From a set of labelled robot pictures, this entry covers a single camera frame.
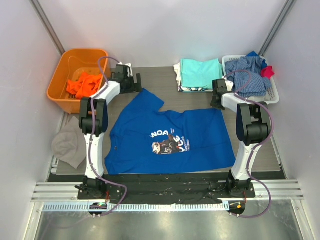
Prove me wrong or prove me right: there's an orange t shirt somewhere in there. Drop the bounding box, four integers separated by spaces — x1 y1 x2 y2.
66 72 103 100

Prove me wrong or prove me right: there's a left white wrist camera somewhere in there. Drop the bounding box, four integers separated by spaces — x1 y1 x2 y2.
119 62 133 77

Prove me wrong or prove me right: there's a red cloth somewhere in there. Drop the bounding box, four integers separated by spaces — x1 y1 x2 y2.
260 65 275 79

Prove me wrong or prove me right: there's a left aluminium corner post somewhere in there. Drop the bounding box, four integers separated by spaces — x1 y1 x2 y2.
29 0 65 55

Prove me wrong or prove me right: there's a white plastic laundry basket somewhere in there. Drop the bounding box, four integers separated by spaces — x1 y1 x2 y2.
222 55 280 104

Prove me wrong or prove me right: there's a blue t shirt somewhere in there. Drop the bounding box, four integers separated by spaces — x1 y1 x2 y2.
105 89 236 175

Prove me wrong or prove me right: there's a blue cloth in basket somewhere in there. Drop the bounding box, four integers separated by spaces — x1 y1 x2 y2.
246 51 268 70

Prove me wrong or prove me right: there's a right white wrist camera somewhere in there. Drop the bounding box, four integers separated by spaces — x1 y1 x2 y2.
223 76 234 92

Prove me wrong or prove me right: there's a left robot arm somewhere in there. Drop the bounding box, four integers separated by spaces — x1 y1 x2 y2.
76 62 142 200

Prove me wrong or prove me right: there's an orange plastic tub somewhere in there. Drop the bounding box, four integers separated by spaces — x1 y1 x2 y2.
47 48 111 114

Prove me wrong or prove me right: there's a slotted white cable duct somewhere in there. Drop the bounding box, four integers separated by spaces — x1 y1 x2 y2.
42 201 230 212

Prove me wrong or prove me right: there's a grey cap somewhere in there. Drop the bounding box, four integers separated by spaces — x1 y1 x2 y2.
51 117 87 169

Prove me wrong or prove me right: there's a right aluminium corner post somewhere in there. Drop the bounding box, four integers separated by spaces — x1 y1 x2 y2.
258 0 297 57

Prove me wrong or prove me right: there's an aluminium corner post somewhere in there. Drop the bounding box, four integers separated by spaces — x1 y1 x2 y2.
29 0 65 55
258 0 297 57

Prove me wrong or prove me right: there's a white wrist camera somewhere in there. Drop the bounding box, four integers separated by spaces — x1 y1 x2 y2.
223 76 234 92
119 62 133 77

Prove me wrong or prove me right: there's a folded white printed t shirt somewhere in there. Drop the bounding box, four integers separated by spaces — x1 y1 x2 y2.
173 63 213 93

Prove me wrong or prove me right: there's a blue checkered shirt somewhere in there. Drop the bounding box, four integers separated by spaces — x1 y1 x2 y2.
224 56 272 98

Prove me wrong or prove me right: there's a folded teal t shirt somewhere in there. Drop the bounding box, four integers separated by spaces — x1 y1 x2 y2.
180 58 223 90

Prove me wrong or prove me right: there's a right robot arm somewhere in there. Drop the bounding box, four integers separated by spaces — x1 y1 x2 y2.
210 78 273 198

